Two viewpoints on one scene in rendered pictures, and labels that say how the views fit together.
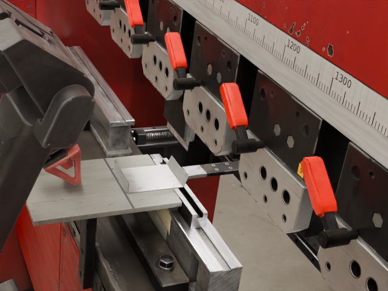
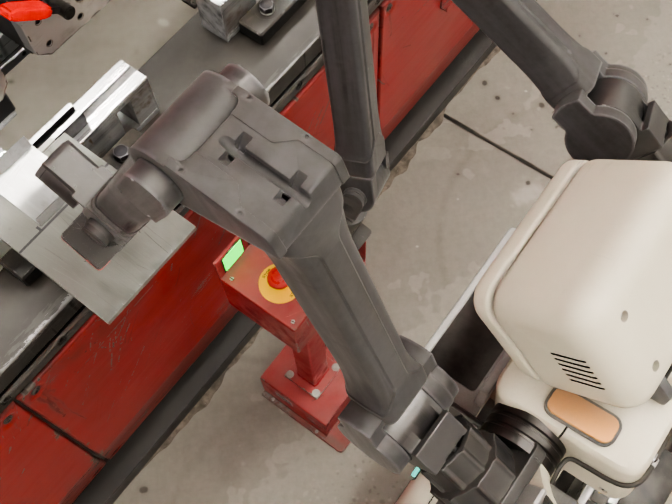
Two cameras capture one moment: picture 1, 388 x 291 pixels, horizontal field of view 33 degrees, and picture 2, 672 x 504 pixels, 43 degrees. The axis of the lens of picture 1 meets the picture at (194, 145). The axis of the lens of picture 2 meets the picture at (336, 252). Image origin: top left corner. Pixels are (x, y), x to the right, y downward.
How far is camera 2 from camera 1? 1.29 m
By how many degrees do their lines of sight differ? 74
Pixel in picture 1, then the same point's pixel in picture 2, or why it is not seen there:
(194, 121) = (64, 31)
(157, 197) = not seen: hidden behind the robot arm
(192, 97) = (47, 23)
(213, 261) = (130, 81)
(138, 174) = (35, 197)
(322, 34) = not seen: outside the picture
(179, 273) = (128, 138)
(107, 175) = (58, 224)
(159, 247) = not seen: hidden behind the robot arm
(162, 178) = (26, 172)
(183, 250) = (107, 133)
